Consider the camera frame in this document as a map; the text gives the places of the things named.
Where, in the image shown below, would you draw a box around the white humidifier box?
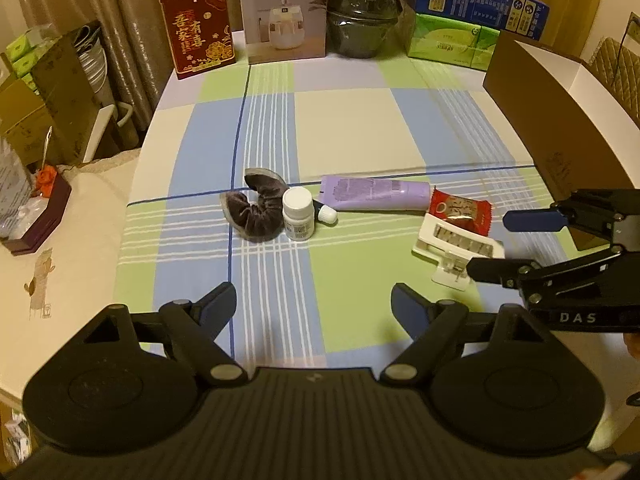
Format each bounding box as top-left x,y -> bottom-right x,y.
237,0 -> 328,65

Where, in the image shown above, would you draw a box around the brown storage box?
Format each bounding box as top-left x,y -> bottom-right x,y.
482,30 -> 640,251

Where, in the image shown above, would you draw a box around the beige curtain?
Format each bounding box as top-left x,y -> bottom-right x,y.
10,0 -> 241,126

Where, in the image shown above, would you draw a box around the blue carton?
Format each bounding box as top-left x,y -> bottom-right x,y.
414,0 -> 551,41

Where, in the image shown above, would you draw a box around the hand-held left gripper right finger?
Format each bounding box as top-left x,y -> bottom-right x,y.
380,282 -> 553,391

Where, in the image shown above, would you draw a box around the cream desktop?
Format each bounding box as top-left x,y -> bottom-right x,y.
0,150 -> 151,401

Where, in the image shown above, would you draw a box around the purple tube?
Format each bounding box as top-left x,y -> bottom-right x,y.
320,174 -> 432,212

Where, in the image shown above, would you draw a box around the red snack packet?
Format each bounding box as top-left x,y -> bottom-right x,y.
429,186 -> 495,237

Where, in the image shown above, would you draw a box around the white hair clip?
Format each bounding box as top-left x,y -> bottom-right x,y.
411,212 -> 506,291

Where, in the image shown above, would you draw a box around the stack of bowls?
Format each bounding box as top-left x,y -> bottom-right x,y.
75,25 -> 108,106

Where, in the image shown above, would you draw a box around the white plastic stand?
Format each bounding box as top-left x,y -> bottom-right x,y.
82,105 -> 136,161

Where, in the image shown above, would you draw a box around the checked tablecloth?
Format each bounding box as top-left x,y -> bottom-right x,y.
112,52 -> 596,368

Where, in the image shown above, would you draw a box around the small orange object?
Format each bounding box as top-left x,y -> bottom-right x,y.
36,164 -> 60,196

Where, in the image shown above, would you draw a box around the dark brown cardboard box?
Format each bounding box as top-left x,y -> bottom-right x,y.
32,20 -> 121,166

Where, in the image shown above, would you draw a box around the white pill bottle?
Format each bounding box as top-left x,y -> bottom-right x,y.
282,187 -> 316,242

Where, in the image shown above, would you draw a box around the red gold-printed box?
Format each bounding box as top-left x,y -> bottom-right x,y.
159,0 -> 237,81

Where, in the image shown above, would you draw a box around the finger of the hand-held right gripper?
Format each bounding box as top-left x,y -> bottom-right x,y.
502,189 -> 640,248
466,247 -> 640,307

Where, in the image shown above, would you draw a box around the dark green lip gel tube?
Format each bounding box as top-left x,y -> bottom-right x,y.
312,199 -> 338,225

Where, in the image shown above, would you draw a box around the green tissue packets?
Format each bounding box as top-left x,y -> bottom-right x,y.
5,27 -> 51,78

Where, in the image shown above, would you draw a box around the dark wrapped jar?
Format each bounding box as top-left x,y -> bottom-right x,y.
325,0 -> 403,59

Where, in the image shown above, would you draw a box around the green tissue pack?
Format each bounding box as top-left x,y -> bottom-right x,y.
406,12 -> 501,72

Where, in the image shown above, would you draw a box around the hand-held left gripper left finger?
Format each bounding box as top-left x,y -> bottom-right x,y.
82,281 -> 249,388

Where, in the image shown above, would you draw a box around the clear plastic bag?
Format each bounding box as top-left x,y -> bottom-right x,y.
0,137 -> 36,238

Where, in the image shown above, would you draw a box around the dark red wooden tray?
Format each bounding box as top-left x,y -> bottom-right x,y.
2,172 -> 73,257

